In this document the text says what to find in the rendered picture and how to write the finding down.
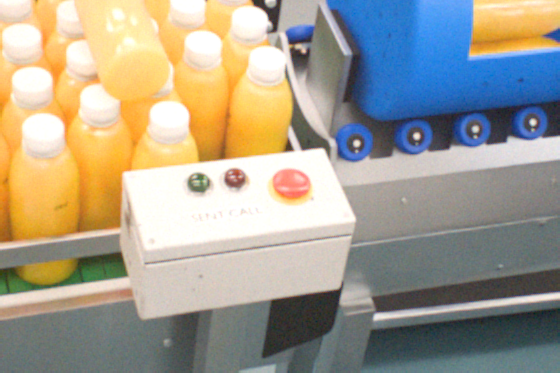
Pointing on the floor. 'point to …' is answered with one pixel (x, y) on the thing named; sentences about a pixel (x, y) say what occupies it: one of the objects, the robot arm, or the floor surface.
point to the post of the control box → (220, 339)
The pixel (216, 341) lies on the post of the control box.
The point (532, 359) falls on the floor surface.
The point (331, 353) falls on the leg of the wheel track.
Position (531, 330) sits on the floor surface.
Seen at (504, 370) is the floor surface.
